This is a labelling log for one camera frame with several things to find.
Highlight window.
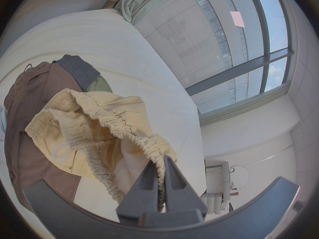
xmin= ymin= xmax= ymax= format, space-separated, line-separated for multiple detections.
xmin=130 ymin=0 xmax=296 ymax=114

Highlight green garment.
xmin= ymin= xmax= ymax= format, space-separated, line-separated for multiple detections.
xmin=86 ymin=76 xmax=113 ymax=93

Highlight bed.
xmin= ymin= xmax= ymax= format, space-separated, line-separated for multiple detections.
xmin=0 ymin=0 xmax=207 ymax=233

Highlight brown garment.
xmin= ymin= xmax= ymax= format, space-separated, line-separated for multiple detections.
xmin=4 ymin=62 xmax=83 ymax=208

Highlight cream shorts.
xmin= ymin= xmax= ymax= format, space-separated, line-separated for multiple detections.
xmin=25 ymin=88 xmax=178 ymax=212

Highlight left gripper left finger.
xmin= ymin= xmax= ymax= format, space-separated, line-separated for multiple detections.
xmin=117 ymin=158 xmax=160 ymax=220

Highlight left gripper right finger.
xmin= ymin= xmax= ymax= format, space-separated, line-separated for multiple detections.
xmin=164 ymin=156 xmax=208 ymax=215

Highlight dark grey garment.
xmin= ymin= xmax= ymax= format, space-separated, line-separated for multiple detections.
xmin=53 ymin=54 xmax=101 ymax=92

